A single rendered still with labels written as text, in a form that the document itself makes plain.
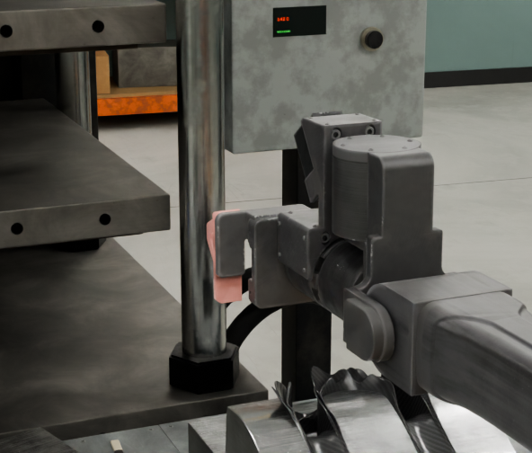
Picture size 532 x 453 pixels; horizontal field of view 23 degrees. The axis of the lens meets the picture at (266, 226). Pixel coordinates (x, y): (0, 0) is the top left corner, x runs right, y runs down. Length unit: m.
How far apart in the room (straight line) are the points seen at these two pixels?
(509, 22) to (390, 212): 7.83
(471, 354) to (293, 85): 1.14
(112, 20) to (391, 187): 0.91
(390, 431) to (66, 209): 0.58
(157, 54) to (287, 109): 5.47
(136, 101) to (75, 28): 5.45
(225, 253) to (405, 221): 0.17
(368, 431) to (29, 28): 0.66
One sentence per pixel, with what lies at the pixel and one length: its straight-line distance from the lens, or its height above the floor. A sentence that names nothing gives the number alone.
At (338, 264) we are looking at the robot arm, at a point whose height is 1.22.
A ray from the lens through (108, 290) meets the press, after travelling 2.15.
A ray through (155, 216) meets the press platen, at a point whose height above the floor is 1.01.
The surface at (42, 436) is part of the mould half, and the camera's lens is 1.35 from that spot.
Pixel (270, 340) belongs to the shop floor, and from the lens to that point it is 4.10.
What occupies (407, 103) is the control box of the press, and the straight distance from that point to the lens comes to 1.91.
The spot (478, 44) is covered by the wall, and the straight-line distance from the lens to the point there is 8.54.
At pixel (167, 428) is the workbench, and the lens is 1.62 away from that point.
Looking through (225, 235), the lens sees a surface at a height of 1.22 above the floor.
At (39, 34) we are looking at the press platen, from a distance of 1.65.
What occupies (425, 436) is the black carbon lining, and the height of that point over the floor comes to 0.91.
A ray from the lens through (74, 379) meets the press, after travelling 1.81.
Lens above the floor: 1.48
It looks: 16 degrees down
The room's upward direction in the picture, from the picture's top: straight up
